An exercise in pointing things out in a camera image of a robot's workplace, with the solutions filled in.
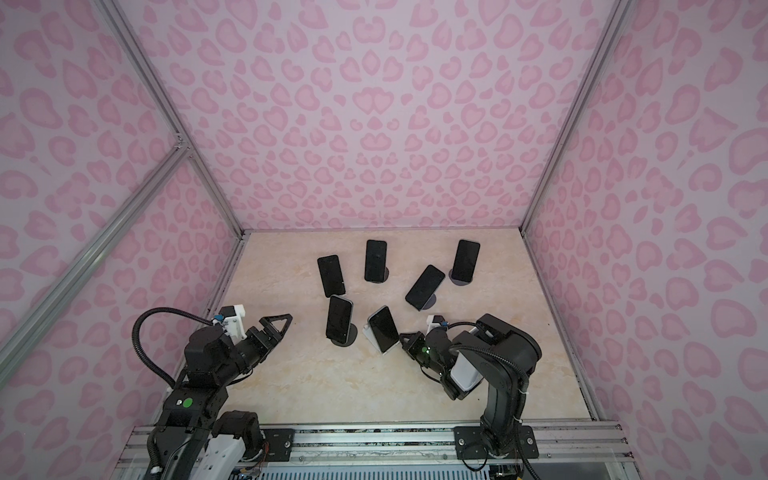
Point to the aluminium frame strut right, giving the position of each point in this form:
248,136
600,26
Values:
616,23

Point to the grey stand under tilted phone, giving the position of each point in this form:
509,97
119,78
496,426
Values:
429,303

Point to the purple phone tilted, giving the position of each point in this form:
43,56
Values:
426,285

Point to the phone back centre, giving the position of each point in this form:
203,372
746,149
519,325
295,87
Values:
375,258

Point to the grey round stand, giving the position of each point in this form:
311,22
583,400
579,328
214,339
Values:
348,339

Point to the white folding phone stand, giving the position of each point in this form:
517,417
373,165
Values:
369,335

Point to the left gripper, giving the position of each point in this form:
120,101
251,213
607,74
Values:
274,336

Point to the phone back right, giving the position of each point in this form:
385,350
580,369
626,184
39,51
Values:
465,260

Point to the grey stand back centre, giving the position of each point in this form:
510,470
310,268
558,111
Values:
383,278

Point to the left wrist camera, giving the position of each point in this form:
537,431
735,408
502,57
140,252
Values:
231,319

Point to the grey stand back right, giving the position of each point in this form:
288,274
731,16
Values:
456,281

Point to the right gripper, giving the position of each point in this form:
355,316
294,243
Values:
415,342

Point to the aluminium frame strut left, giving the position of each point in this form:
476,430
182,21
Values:
41,318

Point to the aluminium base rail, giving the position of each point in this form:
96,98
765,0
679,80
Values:
557,449

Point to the teal phone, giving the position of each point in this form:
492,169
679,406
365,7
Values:
339,317
384,328

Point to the phone back left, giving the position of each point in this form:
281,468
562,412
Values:
331,275

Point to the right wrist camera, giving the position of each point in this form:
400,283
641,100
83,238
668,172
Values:
435,322

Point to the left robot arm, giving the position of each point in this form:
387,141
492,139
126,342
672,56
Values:
193,437

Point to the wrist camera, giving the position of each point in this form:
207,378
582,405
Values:
435,322
231,319

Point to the aluminium frame strut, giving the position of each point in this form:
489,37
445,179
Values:
616,23
41,318

